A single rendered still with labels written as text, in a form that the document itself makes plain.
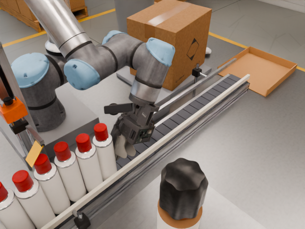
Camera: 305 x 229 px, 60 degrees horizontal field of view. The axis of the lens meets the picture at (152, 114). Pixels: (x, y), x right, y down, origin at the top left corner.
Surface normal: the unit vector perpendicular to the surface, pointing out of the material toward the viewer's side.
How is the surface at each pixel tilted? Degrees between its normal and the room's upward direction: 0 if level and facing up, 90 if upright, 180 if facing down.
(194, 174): 0
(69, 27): 47
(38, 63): 6
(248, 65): 0
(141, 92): 64
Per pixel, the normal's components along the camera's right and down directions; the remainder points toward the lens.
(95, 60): 0.58, -0.25
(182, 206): 0.33, 0.63
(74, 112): 0.05, -0.74
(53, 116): 0.76, 0.20
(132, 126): -0.61, 0.04
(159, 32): -0.59, 0.54
